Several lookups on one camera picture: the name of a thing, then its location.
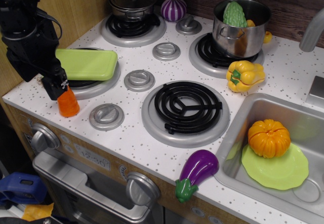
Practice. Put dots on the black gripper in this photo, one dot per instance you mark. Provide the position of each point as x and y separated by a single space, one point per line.
34 51

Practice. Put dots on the front left stove burner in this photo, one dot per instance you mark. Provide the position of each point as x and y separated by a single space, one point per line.
89 89

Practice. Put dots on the front right stove burner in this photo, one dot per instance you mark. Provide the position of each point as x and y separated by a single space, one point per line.
185 114

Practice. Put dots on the silver oven knob left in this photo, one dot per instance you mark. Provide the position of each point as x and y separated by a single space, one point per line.
43 138

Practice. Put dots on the steel sink basin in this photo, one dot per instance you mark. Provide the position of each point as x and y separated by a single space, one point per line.
305 126

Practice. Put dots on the yellow toy bell pepper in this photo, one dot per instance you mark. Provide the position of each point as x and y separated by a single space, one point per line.
243 75

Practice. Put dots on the silver top knob lower middle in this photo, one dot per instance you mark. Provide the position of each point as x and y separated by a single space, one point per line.
139 80

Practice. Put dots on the silver oven knob right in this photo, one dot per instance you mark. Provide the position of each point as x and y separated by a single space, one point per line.
141 190

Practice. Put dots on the stove burner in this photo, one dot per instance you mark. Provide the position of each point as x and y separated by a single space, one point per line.
133 34
205 58
89 89
185 114

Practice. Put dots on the blue plastic object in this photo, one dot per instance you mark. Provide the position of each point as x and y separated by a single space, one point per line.
22 188

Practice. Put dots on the silver top knob back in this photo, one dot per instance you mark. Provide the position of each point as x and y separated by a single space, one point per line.
188 26

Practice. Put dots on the green plastic cutting board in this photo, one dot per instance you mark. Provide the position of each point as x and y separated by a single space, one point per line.
87 65

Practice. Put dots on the back left stove burner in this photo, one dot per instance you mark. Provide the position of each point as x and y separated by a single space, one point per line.
133 34

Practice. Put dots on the silver faucet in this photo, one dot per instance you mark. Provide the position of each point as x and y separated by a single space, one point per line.
312 33

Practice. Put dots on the green toy bitter gourd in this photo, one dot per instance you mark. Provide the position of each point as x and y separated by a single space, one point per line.
234 15

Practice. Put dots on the light green plate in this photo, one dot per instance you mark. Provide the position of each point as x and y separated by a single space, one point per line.
282 173

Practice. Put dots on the purple toy eggplant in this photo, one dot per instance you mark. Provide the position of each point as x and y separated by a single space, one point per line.
201 165

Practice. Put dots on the tall steel pot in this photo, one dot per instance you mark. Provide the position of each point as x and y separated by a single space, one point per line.
240 42

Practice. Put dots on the silver top knob upper middle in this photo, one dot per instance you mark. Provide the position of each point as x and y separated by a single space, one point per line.
166 51

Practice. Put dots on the purple striped toy onion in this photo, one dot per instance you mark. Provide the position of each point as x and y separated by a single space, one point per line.
173 10

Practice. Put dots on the back right stove burner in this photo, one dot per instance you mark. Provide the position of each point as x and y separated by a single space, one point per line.
205 58

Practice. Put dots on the orange toy carrot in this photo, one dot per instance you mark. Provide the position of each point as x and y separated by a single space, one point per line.
67 104

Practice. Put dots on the yellow cloth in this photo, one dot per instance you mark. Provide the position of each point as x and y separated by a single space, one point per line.
36 211

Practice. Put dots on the orange toy pumpkin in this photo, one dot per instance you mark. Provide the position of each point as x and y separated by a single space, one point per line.
269 138

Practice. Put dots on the silver top knob front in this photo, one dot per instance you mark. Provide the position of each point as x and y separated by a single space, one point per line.
106 117

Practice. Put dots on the small yellow toy behind pot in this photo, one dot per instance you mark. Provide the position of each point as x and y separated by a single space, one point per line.
267 37

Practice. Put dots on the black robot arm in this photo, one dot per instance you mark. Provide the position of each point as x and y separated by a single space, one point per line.
20 15

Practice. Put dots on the silver oven knob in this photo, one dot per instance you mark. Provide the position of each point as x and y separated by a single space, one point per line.
141 190
43 138

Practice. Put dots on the small pot with glass lid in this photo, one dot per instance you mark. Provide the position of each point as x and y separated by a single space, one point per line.
132 10

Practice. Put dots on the silver oven door handle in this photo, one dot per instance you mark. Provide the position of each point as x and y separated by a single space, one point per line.
90 197

